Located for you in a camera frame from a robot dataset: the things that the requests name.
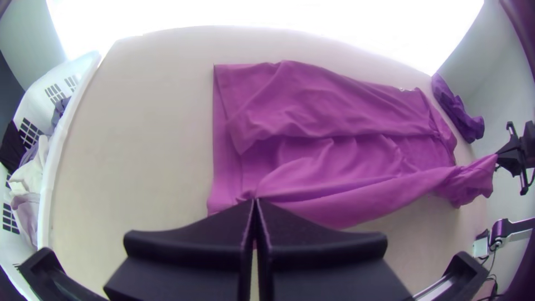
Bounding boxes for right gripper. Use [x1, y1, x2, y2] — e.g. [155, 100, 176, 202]
[495, 120, 535, 196]

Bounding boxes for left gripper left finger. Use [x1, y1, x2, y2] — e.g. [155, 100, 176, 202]
[103, 198, 256, 301]

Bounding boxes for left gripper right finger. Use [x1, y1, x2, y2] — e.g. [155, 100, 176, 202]
[255, 198, 415, 301]

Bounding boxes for dark t-shirt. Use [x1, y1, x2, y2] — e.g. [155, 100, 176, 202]
[207, 60, 499, 231]

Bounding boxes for dark garment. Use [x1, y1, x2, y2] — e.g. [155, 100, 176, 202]
[430, 71, 485, 144]

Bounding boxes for heap of clothes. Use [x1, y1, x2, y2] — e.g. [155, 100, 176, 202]
[0, 98, 72, 251]

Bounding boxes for white laundry basket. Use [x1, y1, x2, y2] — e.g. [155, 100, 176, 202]
[0, 50, 103, 273]

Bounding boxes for black cable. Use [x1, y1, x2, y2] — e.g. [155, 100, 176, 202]
[476, 250, 502, 301]

